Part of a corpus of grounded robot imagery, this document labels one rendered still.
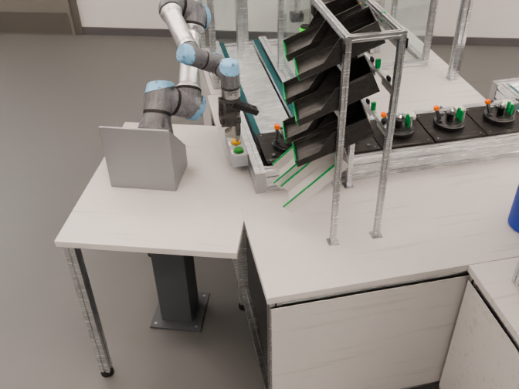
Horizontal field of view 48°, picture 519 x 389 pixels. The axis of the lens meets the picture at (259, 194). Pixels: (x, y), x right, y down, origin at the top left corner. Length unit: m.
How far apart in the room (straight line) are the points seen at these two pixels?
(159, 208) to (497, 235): 1.31
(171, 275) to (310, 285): 0.99
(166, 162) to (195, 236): 0.35
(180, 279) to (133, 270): 0.60
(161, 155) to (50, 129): 2.57
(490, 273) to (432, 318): 0.31
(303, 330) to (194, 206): 0.67
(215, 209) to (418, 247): 0.80
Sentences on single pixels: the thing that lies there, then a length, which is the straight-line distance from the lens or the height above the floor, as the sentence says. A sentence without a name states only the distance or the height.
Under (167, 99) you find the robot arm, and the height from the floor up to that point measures 1.20.
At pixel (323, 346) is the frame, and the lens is 2.26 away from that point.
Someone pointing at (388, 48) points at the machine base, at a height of 0.86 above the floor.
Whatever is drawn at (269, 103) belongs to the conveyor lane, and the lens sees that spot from 2.97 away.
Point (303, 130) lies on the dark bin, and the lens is 2.10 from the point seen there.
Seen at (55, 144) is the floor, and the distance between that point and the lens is 4.66.
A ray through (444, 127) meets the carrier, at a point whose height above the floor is 0.99.
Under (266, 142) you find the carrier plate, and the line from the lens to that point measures 2.55.
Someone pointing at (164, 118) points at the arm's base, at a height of 1.14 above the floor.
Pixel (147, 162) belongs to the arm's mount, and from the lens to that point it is 2.42.
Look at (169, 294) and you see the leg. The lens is 2.94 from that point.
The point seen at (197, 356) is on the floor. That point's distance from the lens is 2.94.
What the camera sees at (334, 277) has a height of 0.86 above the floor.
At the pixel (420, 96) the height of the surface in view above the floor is 0.86.
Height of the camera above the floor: 2.32
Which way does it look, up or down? 37 degrees down
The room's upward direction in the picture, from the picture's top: 1 degrees counter-clockwise
